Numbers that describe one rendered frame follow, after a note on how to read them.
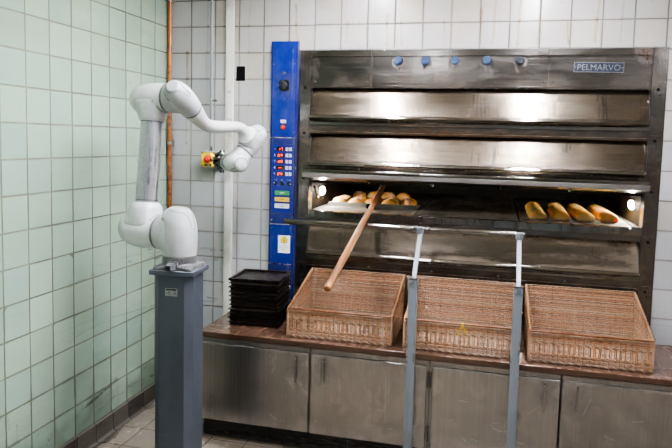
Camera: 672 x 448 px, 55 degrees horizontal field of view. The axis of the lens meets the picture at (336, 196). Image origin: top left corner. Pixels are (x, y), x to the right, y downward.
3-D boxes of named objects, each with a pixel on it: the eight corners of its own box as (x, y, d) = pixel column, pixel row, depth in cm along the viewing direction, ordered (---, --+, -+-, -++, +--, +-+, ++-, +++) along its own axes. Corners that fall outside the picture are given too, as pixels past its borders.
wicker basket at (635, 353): (521, 332, 352) (523, 282, 350) (633, 342, 339) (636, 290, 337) (525, 361, 305) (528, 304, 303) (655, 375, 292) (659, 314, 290)
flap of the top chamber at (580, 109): (310, 120, 373) (314, 88, 378) (647, 127, 330) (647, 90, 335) (308, 117, 369) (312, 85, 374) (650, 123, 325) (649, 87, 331)
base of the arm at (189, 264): (147, 271, 285) (147, 259, 284) (169, 262, 306) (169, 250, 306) (187, 274, 282) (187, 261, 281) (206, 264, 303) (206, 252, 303)
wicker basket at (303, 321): (309, 312, 381) (310, 266, 379) (405, 321, 368) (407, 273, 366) (284, 336, 334) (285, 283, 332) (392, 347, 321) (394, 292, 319)
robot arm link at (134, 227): (148, 250, 291) (109, 246, 299) (170, 248, 306) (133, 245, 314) (160, 79, 292) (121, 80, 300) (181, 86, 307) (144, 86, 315)
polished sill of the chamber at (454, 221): (310, 216, 385) (310, 209, 384) (639, 234, 341) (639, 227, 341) (307, 217, 379) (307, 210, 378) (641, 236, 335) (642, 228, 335)
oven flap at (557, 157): (309, 165, 375) (313, 133, 380) (644, 178, 332) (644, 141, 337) (307, 163, 371) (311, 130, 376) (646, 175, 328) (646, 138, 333)
